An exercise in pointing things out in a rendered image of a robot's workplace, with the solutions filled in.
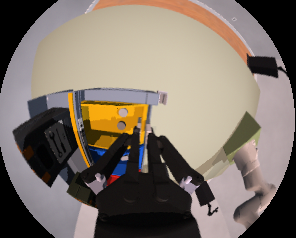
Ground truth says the blue open bin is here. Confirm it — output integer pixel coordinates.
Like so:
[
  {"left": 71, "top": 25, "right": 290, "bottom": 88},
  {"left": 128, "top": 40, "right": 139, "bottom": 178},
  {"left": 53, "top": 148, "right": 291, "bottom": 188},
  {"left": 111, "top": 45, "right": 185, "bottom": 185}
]
[{"left": 89, "top": 143, "right": 144, "bottom": 176}]

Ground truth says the yellow bin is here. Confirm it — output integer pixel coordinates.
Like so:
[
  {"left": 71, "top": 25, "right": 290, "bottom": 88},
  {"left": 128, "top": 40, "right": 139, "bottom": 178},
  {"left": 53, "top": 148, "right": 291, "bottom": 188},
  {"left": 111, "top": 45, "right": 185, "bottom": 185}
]
[{"left": 81, "top": 101, "right": 148, "bottom": 149}]

